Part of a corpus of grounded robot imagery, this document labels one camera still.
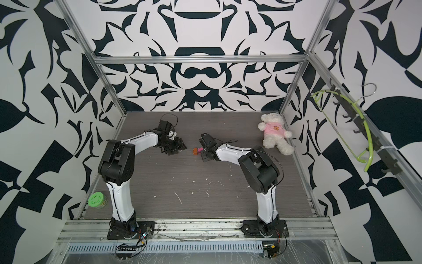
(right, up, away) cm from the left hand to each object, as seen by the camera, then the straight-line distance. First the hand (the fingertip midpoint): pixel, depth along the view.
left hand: (182, 146), depth 100 cm
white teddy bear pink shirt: (+56, +7, -1) cm, 56 cm away
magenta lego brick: (+11, -2, -1) cm, 11 cm away
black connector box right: (+43, -41, -28) cm, 66 cm away
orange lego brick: (+8, -3, -3) cm, 9 cm away
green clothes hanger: (+72, +27, -16) cm, 78 cm away
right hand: (+15, -3, -2) cm, 15 cm away
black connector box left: (-18, -42, -31) cm, 55 cm away
